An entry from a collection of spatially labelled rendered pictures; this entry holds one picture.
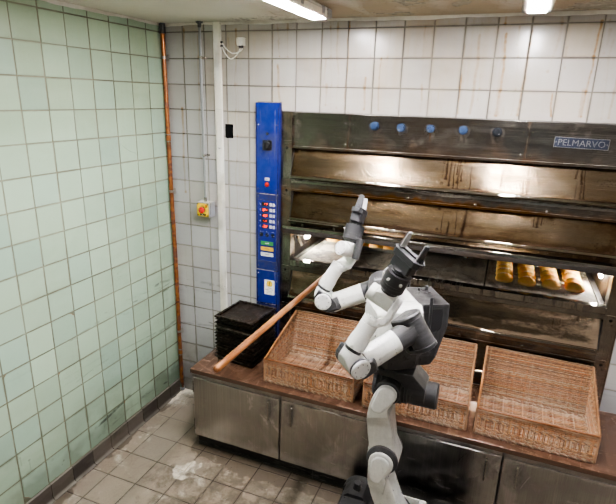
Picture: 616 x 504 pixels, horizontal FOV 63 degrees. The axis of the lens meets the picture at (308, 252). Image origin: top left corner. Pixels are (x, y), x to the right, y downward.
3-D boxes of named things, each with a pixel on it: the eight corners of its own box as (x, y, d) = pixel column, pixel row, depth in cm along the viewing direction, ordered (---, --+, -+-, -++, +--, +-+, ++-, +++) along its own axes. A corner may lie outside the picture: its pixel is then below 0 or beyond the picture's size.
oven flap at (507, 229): (291, 220, 314) (295, 189, 314) (616, 260, 252) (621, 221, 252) (288, 219, 309) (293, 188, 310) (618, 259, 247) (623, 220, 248)
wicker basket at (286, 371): (294, 345, 337) (295, 308, 329) (375, 363, 317) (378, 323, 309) (261, 381, 294) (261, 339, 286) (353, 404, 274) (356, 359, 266)
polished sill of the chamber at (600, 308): (293, 262, 329) (293, 257, 328) (603, 310, 266) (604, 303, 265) (289, 265, 323) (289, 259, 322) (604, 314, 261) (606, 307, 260)
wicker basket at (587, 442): (479, 385, 296) (485, 343, 288) (586, 409, 275) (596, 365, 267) (471, 433, 253) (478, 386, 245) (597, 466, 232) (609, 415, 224)
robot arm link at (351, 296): (324, 312, 244) (367, 297, 239) (320, 320, 231) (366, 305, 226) (316, 290, 243) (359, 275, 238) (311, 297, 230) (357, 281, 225)
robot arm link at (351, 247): (351, 234, 237) (344, 257, 237) (337, 228, 229) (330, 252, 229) (370, 238, 229) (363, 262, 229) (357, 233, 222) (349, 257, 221)
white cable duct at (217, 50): (223, 363, 366) (213, 21, 298) (229, 365, 365) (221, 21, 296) (222, 364, 365) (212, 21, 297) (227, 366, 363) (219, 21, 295)
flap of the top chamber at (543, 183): (291, 179, 306) (296, 147, 307) (626, 210, 244) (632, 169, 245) (288, 177, 302) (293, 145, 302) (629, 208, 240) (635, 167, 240)
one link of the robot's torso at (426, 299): (419, 342, 237) (426, 271, 226) (448, 381, 204) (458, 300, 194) (358, 345, 232) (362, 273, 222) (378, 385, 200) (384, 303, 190)
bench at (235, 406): (235, 402, 372) (234, 331, 355) (604, 501, 288) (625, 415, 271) (192, 448, 322) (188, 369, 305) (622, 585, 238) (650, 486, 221)
